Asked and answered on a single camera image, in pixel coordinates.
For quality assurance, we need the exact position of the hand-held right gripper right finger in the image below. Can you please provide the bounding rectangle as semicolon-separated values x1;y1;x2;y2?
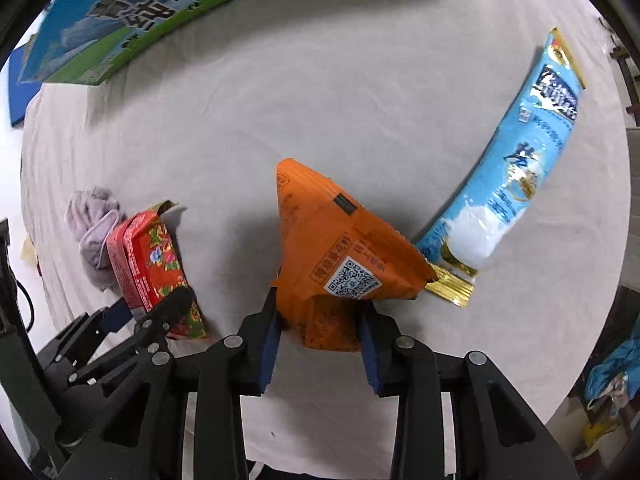
359;304;582;480

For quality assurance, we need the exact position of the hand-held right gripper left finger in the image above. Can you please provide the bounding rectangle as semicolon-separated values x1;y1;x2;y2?
57;291;284;480

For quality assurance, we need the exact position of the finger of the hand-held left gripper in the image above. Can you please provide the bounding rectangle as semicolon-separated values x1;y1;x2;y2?
66;286;196;387
39;300;137;362

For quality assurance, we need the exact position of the red floral snack packet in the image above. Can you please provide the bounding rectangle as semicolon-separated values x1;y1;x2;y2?
106;200;207;342

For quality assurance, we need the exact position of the orange snack packet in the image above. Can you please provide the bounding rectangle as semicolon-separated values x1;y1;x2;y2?
270;158;440;355

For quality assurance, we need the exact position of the purple cloth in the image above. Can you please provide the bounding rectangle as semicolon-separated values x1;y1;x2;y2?
65;186;129;293

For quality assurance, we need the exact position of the blue crumpled cloth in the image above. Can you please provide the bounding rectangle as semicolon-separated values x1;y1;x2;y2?
585;337;640;411

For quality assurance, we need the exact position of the blue flat board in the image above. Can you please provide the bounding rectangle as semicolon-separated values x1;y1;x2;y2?
7;42;47;128

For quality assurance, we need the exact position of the white tablecloth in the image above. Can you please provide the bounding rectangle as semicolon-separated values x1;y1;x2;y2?
20;0;631;480

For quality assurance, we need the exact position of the light blue milk powder packet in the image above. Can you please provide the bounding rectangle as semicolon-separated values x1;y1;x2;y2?
415;27;587;307

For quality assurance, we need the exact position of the green and blue carton box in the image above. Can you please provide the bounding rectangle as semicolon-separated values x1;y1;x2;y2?
17;0;465;86

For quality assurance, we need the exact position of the wooden chair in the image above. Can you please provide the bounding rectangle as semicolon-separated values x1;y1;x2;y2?
597;17;640;131

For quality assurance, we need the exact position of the black cable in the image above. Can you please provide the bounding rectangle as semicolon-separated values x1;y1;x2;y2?
12;275;36;336

